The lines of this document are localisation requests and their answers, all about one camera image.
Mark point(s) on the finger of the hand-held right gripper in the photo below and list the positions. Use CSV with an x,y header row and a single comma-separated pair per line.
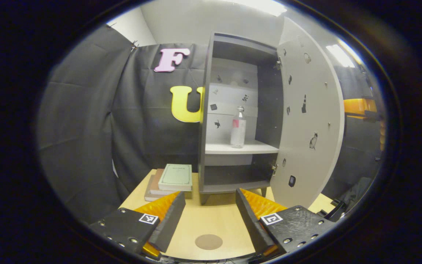
x,y
359,105

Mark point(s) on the clear bottle red label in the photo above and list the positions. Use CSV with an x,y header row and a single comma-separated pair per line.
x,y
238,132

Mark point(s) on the brown book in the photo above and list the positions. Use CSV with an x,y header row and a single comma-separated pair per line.
x,y
151,190

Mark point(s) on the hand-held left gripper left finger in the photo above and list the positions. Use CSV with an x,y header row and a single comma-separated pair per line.
x,y
169,227

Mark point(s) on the dark grey cabinet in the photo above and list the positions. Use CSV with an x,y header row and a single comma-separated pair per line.
x,y
269,110

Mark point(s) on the metal cabinet hinge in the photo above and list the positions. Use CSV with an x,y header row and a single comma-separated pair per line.
x,y
278,63
274,169

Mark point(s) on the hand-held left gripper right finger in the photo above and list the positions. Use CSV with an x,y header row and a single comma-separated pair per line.
x,y
253,231

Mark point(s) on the black backdrop cloth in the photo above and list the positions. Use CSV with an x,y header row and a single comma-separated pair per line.
x,y
86,128

